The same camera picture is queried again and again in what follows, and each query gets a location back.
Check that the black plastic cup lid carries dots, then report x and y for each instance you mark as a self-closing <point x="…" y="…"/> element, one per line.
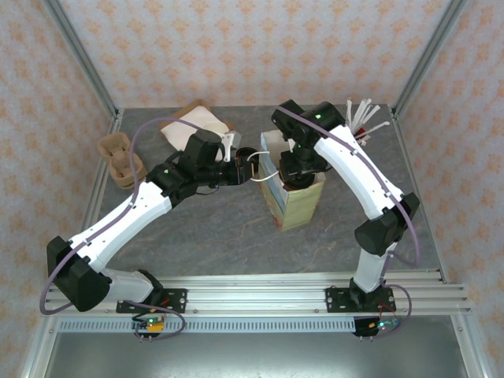
<point x="299" y="184"/>

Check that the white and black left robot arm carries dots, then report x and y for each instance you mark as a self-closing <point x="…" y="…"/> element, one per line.
<point x="118" y="224"/>

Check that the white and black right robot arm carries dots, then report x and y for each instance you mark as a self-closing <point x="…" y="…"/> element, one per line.
<point x="354" y="169"/>

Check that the stack of black cup lids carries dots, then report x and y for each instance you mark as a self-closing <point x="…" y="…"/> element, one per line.
<point x="247" y="151"/>

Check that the stack of white napkins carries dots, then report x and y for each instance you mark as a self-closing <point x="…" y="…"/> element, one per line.
<point x="177" y="136"/>

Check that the brown cardboard napkin box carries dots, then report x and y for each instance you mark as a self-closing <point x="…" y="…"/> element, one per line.
<point x="179" y="118"/>

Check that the white wrapped paper straw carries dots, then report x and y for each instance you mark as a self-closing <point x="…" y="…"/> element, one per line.
<point x="348" y="108"/>
<point x="373" y="113"/>
<point x="365" y="139"/>
<point x="378" y="128"/>
<point x="361" y="109"/>
<point x="367" y="111"/>

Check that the stack of brown pulp carriers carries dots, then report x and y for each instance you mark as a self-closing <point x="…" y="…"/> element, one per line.
<point x="118" y="157"/>

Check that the grey sheet metal panel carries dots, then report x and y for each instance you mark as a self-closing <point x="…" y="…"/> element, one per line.
<point x="256" y="354"/>

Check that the aluminium table side rail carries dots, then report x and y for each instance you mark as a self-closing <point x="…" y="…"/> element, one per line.
<point x="411" y="165"/>
<point x="94" y="204"/>

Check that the wide aluminium mounting rail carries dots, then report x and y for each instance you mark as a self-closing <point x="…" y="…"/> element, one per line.
<point x="256" y="295"/>

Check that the aluminium frame post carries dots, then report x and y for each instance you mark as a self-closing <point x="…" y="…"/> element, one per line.
<point x="84" y="59"/>
<point x="427" y="59"/>

